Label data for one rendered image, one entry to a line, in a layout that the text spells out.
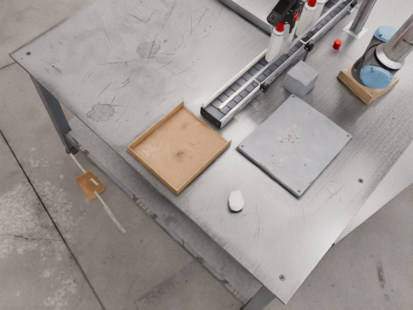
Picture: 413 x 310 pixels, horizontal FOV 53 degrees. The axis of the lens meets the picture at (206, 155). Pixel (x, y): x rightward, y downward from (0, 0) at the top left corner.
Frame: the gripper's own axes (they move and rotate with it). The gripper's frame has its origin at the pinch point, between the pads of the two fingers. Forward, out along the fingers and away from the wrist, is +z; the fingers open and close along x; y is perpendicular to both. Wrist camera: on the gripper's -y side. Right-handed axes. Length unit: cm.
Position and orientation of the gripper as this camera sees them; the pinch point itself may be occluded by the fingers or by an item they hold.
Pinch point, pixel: (278, 34)
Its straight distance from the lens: 171.6
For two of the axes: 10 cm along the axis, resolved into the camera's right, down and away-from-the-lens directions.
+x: -7.4, -6.1, 2.9
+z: -0.5, 4.8, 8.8
